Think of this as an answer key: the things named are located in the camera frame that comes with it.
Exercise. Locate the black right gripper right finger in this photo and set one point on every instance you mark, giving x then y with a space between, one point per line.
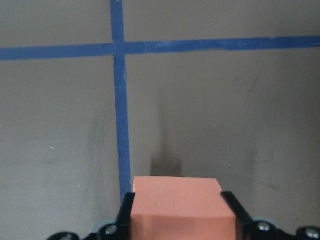
246 228

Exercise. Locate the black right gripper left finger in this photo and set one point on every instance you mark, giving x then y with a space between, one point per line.
120 229

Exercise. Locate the orange foam block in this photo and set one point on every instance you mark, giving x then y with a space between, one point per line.
180 208

